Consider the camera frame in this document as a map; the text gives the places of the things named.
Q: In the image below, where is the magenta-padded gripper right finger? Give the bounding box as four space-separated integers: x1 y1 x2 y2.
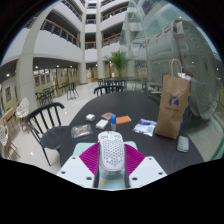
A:
123 143 168 190

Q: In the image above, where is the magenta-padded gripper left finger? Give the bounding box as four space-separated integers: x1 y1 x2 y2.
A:
56 141 101 189

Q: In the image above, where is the white perforated computer mouse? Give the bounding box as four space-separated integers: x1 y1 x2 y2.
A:
97 130 126 173

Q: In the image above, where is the light teal printed mouse pad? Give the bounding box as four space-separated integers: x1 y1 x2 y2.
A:
72 140 139 191

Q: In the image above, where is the black spindle-back chair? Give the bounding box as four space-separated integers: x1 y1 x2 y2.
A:
25 101 73 167
93 85 125 97

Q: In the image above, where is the clear plastic packet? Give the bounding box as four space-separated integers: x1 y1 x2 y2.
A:
70 123 94 139

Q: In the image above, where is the blue and white packet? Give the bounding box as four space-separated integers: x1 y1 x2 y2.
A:
132 118 158 137

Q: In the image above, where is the orange card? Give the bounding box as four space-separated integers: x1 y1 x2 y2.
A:
115 115 132 125

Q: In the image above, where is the small blue-capped bottle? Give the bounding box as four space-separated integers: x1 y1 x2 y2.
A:
110 115 117 132

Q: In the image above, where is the brown card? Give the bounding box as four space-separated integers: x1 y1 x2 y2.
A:
100 111 116 121

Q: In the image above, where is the brown paper bag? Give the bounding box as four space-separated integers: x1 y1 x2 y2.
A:
153 58 192 140

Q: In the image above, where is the white lattice chair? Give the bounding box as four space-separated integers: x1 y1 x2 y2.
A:
0 124 21 159
14 97 31 129

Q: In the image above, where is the group of dark chairs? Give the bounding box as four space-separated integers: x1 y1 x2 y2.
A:
34 82 80 107

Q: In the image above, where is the potted palm plant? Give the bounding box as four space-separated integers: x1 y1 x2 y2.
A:
104 50 133 79

